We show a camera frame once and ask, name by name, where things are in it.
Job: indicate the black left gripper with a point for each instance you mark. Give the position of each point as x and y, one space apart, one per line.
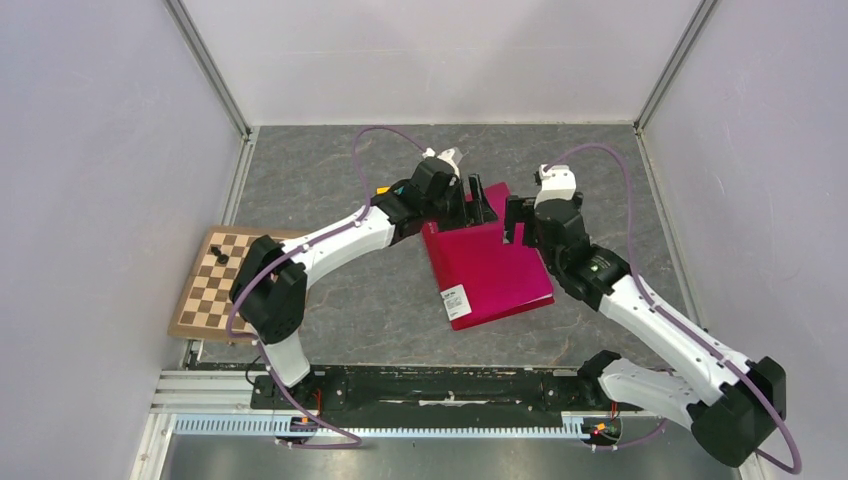
475 212

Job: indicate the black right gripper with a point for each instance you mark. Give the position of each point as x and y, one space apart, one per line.
519 209

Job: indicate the red clip file folder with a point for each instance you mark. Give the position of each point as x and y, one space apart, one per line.
481 278

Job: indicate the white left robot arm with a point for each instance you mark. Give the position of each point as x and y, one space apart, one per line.
269 291

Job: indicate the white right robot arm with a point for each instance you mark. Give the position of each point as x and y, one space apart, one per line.
729 403

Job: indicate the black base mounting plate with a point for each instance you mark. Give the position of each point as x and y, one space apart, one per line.
379 396

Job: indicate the black chess piece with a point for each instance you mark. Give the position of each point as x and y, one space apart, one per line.
220 257

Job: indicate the wooden chessboard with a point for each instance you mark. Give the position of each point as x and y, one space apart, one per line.
204 305

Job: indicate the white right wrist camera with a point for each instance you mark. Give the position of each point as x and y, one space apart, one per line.
557 182

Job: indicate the aluminium frame post right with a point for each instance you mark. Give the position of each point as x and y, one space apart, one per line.
691 33

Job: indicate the aluminium frame post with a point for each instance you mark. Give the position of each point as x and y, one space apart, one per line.
202 55
691 33

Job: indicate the aluminium frame post left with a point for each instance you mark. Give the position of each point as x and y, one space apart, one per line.
202 55

